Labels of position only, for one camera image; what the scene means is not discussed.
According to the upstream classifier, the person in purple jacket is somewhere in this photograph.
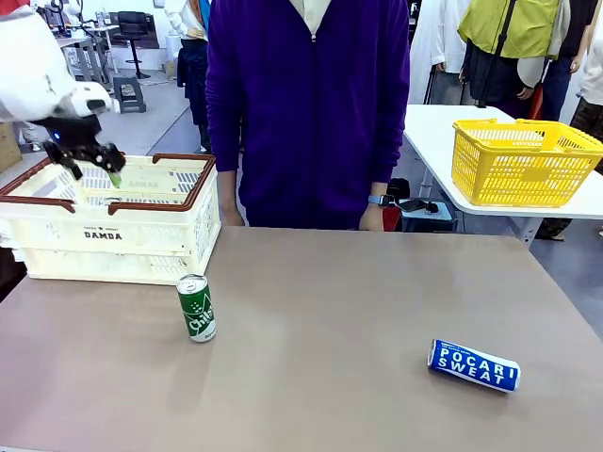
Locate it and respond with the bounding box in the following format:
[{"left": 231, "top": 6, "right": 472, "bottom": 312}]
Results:
[{"left": 204, "top": 0, "right": 412, "bottom": 232}]

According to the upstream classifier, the person's right forearm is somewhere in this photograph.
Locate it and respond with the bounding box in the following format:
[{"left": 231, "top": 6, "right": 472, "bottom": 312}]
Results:
[{"left": 205, "top": 93, "right": 246, "bottom": 174}]

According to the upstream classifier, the black office chair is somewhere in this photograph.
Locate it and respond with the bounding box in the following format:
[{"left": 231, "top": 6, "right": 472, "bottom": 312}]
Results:
[{"left": 111, "top": 10, "right": 153, "bottom": 80}]

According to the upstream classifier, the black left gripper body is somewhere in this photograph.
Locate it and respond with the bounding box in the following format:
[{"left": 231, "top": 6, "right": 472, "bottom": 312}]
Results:
[{"left": 28, "top": 115, "right": 104, "bottom": 154}]

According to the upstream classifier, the blue Pocari Sweat can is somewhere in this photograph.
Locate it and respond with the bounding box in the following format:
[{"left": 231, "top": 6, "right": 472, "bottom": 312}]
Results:
[{"left": 426, "top": 338, "right": 522, "bottom": 395}]

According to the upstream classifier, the white side table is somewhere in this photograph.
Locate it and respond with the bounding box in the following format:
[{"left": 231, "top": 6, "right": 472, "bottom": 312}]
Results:
[{"left": 401, "top": 104, "right": 603, "bottom": 250}]

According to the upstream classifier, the mannequin in beige top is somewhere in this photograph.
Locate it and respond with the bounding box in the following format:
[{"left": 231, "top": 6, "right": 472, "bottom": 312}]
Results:
[{"left": 568, "top": 0, "right": 603, "bottom": 142}]

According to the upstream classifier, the mannequin in dark skirt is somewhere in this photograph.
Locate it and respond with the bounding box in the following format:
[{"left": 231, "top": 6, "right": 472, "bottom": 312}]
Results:
[{"left": 163, "top": 0, "right": 213, "bottom": 153}]

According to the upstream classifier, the person's left hand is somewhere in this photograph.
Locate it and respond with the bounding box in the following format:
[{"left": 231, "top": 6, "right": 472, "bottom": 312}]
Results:
[{"left": 359, "top": 202, "right": 386, "bottom": 233}]

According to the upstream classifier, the mannequin in white garment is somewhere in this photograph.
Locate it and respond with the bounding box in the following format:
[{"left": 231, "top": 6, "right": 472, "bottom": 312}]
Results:
[{"left": 408, "top": 0, "right": 473, "bottom": 105}]

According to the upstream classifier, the grey step stool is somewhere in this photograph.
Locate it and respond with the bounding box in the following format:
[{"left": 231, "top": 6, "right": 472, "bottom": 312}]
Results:
[{"left": 112, "top": 75, "right": 148, "bottom": 115}]

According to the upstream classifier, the black chair base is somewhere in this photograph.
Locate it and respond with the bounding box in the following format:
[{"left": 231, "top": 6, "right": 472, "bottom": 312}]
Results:
[{"left": 383, "top": 177, "right": 456, "bottom": 234}]

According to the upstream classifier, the mannequin in yellow-green vest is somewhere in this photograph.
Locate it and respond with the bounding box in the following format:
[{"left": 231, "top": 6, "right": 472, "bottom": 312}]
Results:
[{"left": 457, "top": 0, "right": 586, "bottom": 124}]

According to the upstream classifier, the person's left forearm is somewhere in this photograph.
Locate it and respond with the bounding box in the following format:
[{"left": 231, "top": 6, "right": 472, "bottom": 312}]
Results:
[{"left": 370, "top": 93, "right": 410, "bottom": 186}]

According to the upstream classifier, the yellow plastic shopping basket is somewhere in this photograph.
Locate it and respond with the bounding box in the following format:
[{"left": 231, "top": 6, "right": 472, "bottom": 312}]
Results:
[{"left": 450, "top": 118, "right": 603, "bottom": 209}]

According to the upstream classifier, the grey background desk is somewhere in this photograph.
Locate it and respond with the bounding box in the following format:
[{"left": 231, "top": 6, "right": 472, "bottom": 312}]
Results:
[{"left": 55, "top": 24, "right": 122, "bottom": 84}]

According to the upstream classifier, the brown cardboard box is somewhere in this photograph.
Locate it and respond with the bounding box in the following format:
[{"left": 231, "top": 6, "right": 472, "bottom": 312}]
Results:
[{"left": 0, "top": 121, "right": 24, "bottom": 173}]

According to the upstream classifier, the person's right hand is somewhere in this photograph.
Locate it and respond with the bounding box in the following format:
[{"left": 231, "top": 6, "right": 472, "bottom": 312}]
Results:
[{"left": 219, "top": 169, "right": 247, "bottom": 228}]

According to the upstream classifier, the cream folding basket brown rim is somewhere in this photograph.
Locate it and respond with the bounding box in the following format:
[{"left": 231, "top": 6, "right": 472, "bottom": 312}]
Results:
[{"left": 0, "top": 152, "right": 223, "bottom": 286}]

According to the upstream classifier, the green Chilsung cider can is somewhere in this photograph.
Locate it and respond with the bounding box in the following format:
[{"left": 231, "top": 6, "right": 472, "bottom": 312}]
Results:
[{"left": 175, "top": 273, "right": 219, "bottom": 344}]

